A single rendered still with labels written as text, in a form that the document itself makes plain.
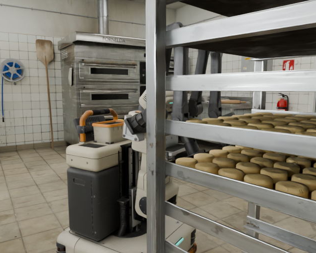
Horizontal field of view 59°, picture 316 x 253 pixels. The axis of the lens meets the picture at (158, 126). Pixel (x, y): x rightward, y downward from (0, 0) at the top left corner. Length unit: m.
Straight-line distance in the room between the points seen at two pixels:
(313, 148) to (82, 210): 1.40
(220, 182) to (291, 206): 0.12
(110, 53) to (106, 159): 3.67
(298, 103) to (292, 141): 4.34
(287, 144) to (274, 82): 0.09
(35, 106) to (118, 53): 1.86
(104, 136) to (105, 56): 3.48
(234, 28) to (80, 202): 1.37
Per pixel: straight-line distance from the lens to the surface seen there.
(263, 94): 0.94
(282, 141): 0.45
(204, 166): 0.58
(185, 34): 0.56
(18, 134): 5.75
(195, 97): 1.63
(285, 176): 0.58
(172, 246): 0.66
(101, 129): 1.66
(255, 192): 0.49
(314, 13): 0.45
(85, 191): 1.61
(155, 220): 0.63
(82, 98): 4.85
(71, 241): 1.79
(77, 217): 1.73
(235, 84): 0.48
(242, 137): 0.48
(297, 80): 0.44
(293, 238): 0.98
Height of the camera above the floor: 1.13
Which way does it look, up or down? 8 degrees down
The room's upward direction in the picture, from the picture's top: straight up
